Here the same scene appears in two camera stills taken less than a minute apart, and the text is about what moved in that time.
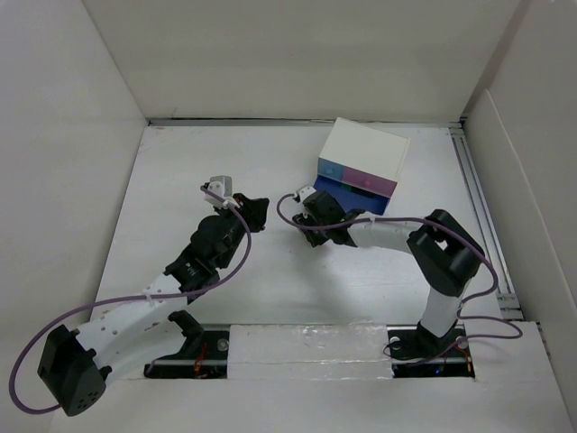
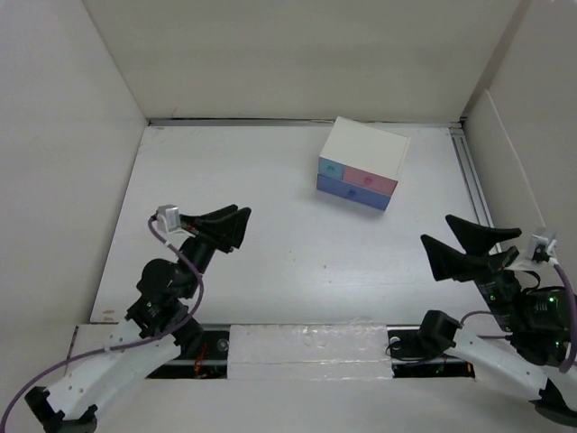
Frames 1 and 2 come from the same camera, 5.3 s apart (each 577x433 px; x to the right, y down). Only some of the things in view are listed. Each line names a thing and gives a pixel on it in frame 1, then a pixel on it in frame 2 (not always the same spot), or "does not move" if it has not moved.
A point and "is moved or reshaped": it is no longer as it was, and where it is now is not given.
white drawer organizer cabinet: x=359 y=161 does not move
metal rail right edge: x=509 y=306 does not move
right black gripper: x=315 y=239 -> x=475 y=239
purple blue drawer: x=352 y=197 is moved or reshaped
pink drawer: x=368 y=181 does not move
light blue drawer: x=329 y=169 does not move
